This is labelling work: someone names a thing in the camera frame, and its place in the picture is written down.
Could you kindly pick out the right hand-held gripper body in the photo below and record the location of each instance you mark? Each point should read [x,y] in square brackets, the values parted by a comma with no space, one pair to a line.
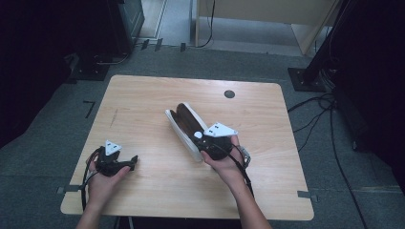
[218,148]

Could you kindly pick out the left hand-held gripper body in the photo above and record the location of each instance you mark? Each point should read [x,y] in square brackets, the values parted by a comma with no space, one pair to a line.
[108,163]

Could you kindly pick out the white and brown pencil case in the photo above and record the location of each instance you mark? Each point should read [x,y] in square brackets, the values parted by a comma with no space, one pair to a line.
[186,124]

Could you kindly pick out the person's left hand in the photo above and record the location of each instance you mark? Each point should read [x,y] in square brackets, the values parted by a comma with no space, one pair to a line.
[102,189]

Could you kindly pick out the person's right hand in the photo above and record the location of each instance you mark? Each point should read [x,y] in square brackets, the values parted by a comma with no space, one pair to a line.
[229,171]

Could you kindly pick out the grey tape strip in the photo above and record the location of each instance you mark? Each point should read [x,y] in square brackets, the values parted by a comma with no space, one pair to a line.
[68,189]
[307,194]

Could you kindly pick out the black round table grommet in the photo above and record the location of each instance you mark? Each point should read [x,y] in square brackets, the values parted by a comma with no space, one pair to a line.
[229,94]

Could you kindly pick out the black stand with flat base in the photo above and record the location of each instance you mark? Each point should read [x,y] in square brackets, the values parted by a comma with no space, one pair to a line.
[90,71]

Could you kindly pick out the black stand with square base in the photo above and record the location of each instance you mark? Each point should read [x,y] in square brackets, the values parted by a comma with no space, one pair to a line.
[307,79]

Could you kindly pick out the black cabinet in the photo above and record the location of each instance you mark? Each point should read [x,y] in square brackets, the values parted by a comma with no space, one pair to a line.
[125,25]

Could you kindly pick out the light wooden furniture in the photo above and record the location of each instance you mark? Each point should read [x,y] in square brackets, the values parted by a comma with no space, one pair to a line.
[270,11]

